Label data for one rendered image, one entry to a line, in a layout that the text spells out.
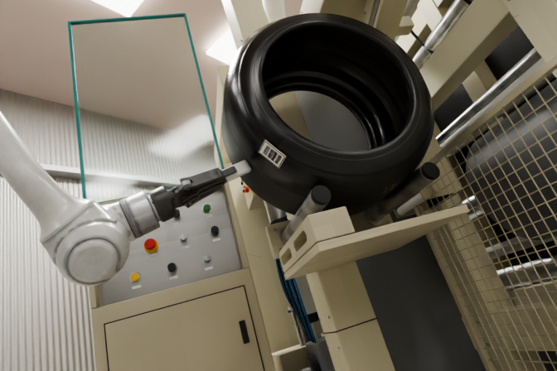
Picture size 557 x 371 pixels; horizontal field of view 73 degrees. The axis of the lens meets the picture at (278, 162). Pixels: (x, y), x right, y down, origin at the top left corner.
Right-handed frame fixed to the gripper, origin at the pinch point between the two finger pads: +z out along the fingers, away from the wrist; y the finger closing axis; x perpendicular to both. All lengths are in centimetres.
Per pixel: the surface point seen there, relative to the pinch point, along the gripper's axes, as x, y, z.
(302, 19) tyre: -27.1, -11.8, 33.8
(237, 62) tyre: -22.4, -9.6, 11.6
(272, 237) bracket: 14.4, 23.8, 6.3
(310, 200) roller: 16.7, -9.0, 8.5
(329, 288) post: 34.8, 26.3, 14.0
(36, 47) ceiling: -283, 223, -46
